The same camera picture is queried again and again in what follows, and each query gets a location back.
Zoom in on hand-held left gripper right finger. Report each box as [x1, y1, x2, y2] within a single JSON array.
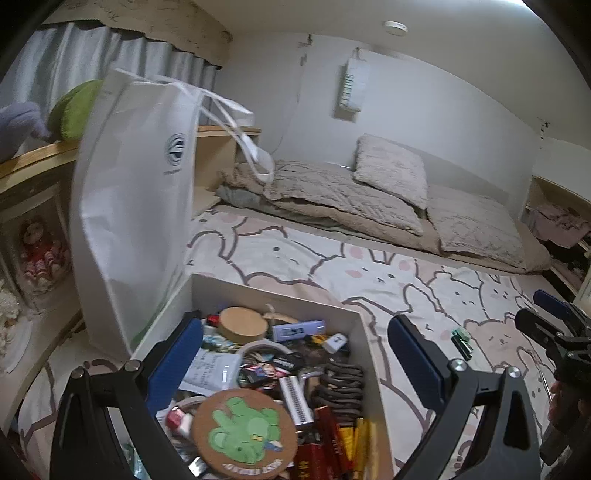
[[387, 315, 542, 480]]

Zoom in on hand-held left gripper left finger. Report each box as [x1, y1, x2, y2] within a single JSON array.
[[50, 311, 204, 480]]

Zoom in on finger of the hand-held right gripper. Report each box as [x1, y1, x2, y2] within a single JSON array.
[[514, 308, 591, 359], [533, 289, 591, 331]]

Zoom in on white cardboard box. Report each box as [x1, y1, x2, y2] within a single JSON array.
[[124, 274, 395, 480]]

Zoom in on person's right hand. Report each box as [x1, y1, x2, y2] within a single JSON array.
[[549, 383, 563, 432]]

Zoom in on white paper receipt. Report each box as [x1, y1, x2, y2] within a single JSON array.
[[180, 351, 242, 395]]

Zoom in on green and black lighter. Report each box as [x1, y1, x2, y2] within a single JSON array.
[[450, 328, 474, 361]]

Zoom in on pink clothes pile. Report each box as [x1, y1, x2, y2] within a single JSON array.
[[529, 205, 591, 245]]

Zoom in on round cork lid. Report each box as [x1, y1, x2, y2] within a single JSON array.
[[219, 307, 269, 344]]

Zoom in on brown hair claw clip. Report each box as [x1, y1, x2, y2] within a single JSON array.
[[308, 362, 365, 421]]

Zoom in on gold wrapped bars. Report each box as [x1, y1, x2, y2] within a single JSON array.
[[353, 415, 371, 469]]

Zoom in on round elephant cork coaster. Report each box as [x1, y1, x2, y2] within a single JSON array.
[[191, 388, 298, 478]]

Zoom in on beige knit pillow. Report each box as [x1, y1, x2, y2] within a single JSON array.
[[425, 185, 527, 271]]

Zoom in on red glossy tube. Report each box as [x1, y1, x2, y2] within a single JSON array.
[[315, 405, 356, 467]]

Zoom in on wooden wardrobe niche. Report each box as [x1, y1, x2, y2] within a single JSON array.
[[522, 175, 591, 296]]

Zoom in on white striped small case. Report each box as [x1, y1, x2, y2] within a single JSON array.
[[278, 375, 315, 425]]

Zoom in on cartoon animal print bedsheet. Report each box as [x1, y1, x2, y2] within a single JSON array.
[[9, 203, 591, 480]]

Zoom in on red cigarette pack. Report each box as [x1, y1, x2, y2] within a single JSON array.
[[293, 440, 345, 480]]

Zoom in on white paper bag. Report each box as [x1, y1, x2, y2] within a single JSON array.
[[69, 68, 275, 363]]

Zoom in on red dressed doll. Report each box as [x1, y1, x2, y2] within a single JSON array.
[[18, 222, 65, 287]]

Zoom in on white dressed doll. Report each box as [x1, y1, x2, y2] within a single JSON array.
[[0, 277, 21, 365]]

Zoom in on folded beige quilt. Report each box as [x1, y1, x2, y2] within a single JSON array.
[[263, 159, 424, 236]]

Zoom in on beige fleece duvet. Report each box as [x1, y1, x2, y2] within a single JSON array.
[[217, 161, 552, 275]]

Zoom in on fluffy beige pillow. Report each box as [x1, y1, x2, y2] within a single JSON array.
[[353, 134, 430, 210]]

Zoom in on doll in clear case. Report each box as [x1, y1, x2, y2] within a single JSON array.
[[0, 182, 77, 310]]

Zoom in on wooden shelf unit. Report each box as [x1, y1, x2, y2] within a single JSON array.
[[0, 126, 262, 416]]

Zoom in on green plush toy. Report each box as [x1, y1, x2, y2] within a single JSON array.
[[46, 79, 105, 141]]

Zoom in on purple plush toy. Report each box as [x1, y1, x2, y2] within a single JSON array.
[[0, 102, 54, 162]]

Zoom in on hanging white tote bag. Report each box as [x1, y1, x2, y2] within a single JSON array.
[[336, 51, 370, 121]]

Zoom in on grey curtain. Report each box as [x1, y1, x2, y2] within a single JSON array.
[[0, 21, 218, 134]]

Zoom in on cartoon printed beige valance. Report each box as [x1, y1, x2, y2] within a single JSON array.
[[41, 0, 232, 70]]

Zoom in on white hanging cable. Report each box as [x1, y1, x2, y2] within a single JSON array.
[[272, 34, 315, 155]]

